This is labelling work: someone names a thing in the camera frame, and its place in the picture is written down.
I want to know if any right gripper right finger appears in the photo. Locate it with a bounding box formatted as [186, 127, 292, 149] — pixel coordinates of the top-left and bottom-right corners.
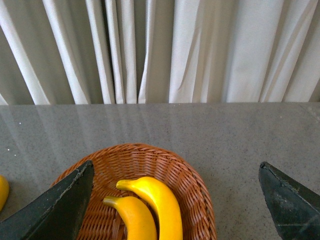
[258, 161, 320, 240]

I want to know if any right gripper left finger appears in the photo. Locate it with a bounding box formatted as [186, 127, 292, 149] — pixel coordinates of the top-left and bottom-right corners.
[0, 160, 95, 240]

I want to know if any upper banana in basket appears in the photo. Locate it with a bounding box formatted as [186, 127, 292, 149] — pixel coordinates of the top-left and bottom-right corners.
[116, 176, 183, 240]

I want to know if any lower banana in basket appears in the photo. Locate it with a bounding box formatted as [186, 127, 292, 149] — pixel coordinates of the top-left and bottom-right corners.
[103, 196, 158, 240]

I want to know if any right brown wicker basket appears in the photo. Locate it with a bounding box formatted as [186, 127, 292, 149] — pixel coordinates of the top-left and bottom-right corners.
[54, 143, 218, 240]

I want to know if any yellow banana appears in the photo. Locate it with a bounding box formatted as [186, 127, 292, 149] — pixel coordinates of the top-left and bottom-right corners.
[0, 175, 10, 211]

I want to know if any white pleated curtain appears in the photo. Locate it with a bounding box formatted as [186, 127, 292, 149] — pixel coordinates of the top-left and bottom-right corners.
[0, 0, 320, 105]

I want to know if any banana in basket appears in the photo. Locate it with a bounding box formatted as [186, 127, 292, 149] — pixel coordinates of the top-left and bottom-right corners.
[103, 196, 158, 240]
[116, 176, 183, 240]

